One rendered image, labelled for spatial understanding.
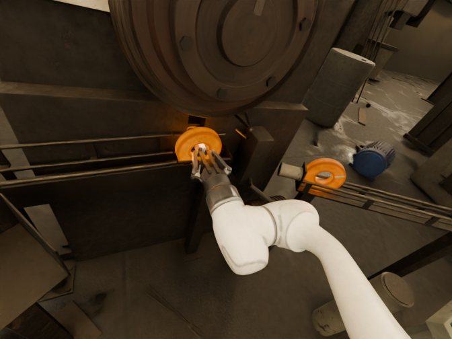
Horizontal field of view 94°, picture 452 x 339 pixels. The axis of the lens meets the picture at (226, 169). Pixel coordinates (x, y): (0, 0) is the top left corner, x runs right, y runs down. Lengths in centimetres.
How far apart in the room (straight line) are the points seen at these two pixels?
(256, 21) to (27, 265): 70
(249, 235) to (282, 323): 91
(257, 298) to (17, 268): 102
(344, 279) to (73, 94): 70
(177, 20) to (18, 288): 62
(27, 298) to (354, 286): 61
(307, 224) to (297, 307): 92
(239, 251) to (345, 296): 20
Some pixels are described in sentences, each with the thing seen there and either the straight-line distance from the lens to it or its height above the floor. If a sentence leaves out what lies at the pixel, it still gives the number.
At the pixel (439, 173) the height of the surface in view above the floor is 27.
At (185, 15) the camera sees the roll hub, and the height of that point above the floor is 112.
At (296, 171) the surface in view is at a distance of 89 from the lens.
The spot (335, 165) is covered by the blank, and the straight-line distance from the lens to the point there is 89.
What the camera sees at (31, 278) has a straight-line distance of 67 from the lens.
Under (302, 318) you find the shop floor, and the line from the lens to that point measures 141.
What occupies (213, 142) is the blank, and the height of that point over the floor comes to 78.
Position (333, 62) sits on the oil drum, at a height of 76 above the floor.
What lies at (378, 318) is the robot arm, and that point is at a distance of 35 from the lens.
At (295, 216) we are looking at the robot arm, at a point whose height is 82.
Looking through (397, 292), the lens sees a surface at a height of 52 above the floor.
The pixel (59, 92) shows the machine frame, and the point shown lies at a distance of 69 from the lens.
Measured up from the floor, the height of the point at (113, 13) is 108.
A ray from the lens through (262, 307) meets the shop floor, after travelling 132.
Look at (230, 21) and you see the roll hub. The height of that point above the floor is 113.
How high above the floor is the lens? 118
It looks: 41 degrees down
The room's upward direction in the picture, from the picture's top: 19 degrees clockwise
